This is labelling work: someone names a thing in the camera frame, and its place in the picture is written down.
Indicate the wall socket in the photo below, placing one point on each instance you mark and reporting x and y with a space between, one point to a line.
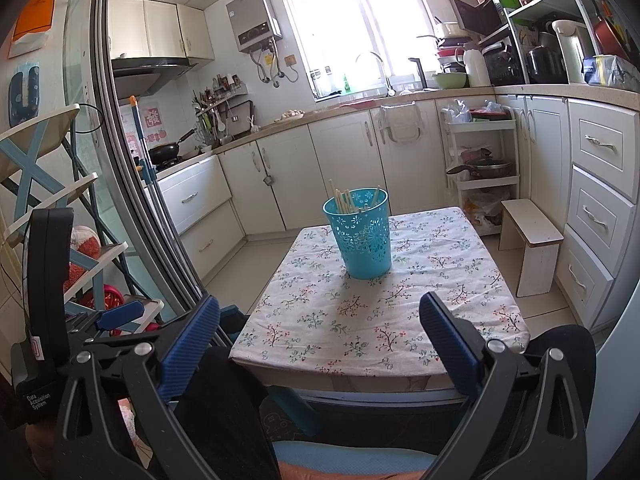
291 60

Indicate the black cooker pot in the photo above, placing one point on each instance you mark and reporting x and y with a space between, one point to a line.
547 65

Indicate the white trolley rack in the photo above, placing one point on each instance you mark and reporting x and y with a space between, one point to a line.
482 127

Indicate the white electric kettle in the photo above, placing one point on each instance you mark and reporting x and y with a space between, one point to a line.
570 47

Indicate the plate of food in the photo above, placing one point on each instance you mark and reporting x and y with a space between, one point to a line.
292 115

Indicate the person's left leg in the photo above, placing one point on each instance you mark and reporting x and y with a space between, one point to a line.
235 410

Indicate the range hood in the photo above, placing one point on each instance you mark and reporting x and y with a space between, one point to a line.
145 72

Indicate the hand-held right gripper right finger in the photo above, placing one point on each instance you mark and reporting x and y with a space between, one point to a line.
452 347

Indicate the red pan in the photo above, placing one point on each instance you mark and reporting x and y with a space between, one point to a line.
611 37

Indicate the floral tablecloth table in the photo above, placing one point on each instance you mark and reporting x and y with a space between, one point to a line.
400 310

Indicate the blue seat cushion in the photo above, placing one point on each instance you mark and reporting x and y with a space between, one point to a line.
350 455

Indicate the black frying pan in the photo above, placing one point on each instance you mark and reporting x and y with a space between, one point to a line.
165 152

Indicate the white wall cabinets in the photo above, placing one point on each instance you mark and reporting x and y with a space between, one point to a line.
160 27

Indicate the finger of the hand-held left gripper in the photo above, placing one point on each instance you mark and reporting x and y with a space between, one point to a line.
120 335
122 316

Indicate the orange and white paper bag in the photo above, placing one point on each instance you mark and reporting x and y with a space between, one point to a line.
34 15

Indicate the stack of pots and bowls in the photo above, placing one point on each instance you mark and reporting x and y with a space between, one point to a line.
450 52

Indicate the black toaster oven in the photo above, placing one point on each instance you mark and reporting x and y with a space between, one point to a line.
505 67

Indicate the green dish soap bottle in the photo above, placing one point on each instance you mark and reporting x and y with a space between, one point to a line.
346 84

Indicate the plastic bag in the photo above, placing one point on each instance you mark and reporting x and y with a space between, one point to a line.
482 210

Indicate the white over-door holder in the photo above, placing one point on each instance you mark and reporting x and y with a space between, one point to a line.
400 122

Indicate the green bowl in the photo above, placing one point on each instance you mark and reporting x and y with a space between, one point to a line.
449 81

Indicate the wall utensil rack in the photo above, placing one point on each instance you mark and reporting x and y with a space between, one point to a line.
220 105

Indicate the white base cabinets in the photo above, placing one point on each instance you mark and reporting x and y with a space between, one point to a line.
340 160

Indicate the white thermos jug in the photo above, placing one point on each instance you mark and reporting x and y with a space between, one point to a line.
477 67

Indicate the blue wall organizer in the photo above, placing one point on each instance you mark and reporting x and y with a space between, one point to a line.
22 95

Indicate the kitchen window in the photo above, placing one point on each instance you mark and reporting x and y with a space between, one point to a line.
360 25

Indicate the wall water heater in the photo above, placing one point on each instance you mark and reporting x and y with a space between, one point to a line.
252 20

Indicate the red paper wall decoration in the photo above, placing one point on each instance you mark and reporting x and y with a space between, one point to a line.
152 119

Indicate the black microwave oven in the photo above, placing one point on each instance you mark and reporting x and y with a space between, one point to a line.
475 15

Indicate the red plastic basket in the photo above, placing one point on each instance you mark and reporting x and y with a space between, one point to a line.
107 295

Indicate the bundle of wooden chopsticks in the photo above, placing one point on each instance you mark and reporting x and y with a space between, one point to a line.
345 200

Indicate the white step stool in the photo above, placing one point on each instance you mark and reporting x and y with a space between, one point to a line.
532 227

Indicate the orange cloth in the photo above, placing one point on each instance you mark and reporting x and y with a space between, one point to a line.
350 475

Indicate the black tap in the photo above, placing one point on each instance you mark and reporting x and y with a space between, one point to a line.
420 72

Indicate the chrome sink faucet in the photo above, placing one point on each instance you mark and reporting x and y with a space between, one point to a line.
382 65

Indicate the blue and silver packet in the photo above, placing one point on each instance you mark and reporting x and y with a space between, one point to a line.
610 72

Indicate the blue perforated plastic basket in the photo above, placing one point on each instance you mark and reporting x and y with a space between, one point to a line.
362 245

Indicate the blue and white folding rack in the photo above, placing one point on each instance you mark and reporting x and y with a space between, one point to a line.
40 130

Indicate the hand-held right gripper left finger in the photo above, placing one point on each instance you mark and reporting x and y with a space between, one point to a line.
187 347

